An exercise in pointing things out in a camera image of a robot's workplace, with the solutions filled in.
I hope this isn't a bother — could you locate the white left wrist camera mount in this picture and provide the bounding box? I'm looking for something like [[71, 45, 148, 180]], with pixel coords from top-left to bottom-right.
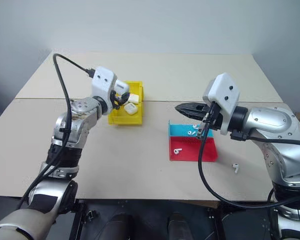
[[91, 66, 130, 115]]

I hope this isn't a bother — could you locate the red tray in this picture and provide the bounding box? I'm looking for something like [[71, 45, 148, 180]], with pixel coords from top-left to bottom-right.
[[168, 136, 219, 163]]

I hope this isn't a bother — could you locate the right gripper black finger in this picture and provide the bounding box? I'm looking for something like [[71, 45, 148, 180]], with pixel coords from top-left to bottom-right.
[[174, 102, 207, 113], [179, 111, 206, 122]]

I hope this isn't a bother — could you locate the yellow plastic bin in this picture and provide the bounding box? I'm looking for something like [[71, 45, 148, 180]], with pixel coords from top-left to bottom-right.
[[107, 80, 145, 126]]

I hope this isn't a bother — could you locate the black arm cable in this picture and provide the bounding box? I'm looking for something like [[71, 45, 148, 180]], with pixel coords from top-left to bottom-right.
[[196, 102, 300, 209], [16, 53, 96, 213]]

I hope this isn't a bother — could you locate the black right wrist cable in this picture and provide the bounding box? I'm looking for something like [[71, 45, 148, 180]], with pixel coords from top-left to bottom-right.
[[230, 131, 300, 148]]

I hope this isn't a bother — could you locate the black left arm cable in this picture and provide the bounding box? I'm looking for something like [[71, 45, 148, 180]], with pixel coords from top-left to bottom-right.
[[16, 53, 96, 213]]

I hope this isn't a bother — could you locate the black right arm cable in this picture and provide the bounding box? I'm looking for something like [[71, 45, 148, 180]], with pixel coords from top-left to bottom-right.
[[196, 102, 300, 209]]

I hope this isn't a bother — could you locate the blue tray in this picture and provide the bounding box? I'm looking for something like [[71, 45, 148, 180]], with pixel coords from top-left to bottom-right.
[[167, 119, 215, 139]]

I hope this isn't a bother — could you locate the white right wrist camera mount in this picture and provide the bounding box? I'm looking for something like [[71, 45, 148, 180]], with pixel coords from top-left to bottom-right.
[[201, 72, 241, 136]]

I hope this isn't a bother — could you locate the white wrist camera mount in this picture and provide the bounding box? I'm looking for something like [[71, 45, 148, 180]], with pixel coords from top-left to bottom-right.
[[91, 66, 130, 115], [201, 72, 241, 136]]

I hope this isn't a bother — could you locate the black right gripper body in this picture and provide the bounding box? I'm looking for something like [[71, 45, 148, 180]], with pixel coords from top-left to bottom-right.
[[201, 101, 225, 131]]

